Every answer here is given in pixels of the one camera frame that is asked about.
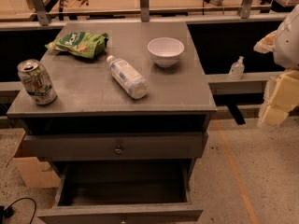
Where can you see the green rice chip bag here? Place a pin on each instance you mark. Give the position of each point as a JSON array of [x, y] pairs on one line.
[[81, 44]]

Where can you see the cardboard box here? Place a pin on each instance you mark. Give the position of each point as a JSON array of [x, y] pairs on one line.
[[35, 174]]

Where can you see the white bowl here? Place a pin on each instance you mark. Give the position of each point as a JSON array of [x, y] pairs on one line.
[[165, 51]]

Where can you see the closed middle drawer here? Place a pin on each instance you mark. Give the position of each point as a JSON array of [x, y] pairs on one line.
[[98, 147]]

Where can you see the clear plastic water bottle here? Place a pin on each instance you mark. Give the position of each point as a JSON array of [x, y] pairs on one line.
[[131, 81]]

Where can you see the grey drawer cabinet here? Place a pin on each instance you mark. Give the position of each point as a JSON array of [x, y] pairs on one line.
[[125, 129]]

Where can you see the open bottom drawer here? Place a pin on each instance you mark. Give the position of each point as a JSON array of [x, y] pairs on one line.
[[122, 192]]

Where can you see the hand sanitizer bottle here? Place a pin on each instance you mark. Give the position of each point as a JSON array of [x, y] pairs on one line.
[[237, 69]]

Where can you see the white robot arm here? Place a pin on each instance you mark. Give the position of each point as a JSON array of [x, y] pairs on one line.
[[286, 51]]

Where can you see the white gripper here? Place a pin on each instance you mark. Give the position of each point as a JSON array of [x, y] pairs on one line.
[[288, 44]]

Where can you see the green white soda can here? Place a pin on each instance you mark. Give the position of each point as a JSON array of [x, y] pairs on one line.
[[36, 81]]

